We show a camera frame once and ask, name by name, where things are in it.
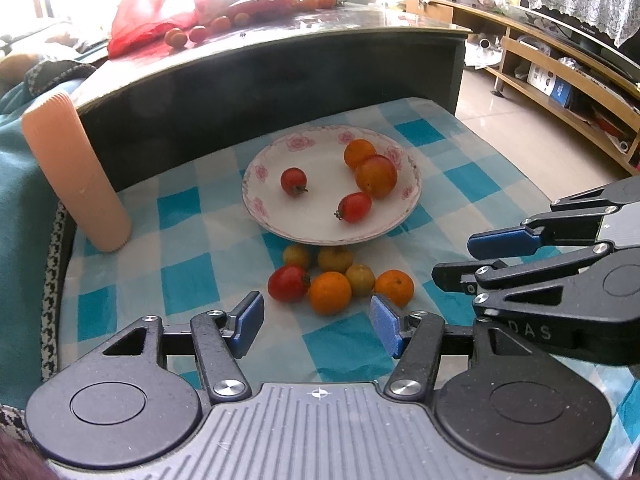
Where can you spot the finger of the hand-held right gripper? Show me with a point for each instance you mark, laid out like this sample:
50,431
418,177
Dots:
500,242
500,275

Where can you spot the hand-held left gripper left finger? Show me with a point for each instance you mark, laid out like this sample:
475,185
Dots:
247,325

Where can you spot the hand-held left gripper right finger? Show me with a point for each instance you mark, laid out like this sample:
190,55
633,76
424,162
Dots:
382,322

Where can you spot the orange mandarin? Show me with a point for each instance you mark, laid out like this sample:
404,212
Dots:
329,292
394,287
359,151

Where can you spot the small yellow-brown round fruit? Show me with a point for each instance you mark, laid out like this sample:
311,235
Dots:
335,258
296,255
360,280

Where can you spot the small red tomato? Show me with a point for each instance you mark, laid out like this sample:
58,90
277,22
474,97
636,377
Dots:
293,181
288,283
354,207

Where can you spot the white floral plate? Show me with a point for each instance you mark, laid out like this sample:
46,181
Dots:
320,210

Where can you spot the large orange-red tomato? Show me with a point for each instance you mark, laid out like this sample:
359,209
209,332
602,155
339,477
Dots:
376,176

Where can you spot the blue white checkered tablecloth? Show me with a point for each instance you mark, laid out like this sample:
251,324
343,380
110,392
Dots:
190,270

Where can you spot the blue box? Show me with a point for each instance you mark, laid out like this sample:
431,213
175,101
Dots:
561,91

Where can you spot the white printed box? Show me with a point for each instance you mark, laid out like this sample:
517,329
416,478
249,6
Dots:
540,77

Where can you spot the white crumpled bag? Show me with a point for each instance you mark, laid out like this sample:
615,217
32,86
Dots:
480,50

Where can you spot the black television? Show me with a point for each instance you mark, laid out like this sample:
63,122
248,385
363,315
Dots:
590,42

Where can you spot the pink ribbed cylinder vase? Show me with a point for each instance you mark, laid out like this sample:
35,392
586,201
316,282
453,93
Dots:
80,180

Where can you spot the wooden television stand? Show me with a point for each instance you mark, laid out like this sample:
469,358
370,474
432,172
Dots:
430,10

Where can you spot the dark glass-top coffee table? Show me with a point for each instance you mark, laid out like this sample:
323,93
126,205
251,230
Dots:
300,75

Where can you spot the teal cover with houndstooth trim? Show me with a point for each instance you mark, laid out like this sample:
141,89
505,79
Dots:
20,200

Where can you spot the person's maroon garment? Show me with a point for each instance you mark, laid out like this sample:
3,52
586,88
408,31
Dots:
10,455

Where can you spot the heap of tomatoes and mandarins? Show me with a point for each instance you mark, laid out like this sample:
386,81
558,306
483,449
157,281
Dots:
220,22

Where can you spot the dark patterned cushion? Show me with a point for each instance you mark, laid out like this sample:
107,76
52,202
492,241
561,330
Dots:
55,74

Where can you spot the red plastic bag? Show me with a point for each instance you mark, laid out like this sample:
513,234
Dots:
145,15

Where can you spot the yellow cushion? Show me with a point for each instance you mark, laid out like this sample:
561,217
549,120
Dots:
15,65

